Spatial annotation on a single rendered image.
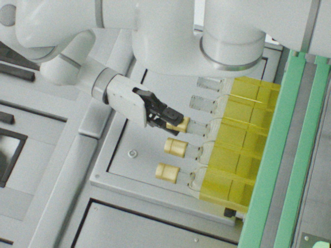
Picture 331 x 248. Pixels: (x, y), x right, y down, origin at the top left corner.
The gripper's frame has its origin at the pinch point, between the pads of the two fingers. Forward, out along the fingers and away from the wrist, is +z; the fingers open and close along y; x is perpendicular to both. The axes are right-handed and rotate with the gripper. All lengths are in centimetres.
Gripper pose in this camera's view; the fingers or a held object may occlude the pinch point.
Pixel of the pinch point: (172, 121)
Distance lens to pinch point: 131.3
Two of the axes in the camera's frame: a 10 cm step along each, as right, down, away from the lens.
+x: 5.3, -7.5, 4.0
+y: 0.0, -4.7, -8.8
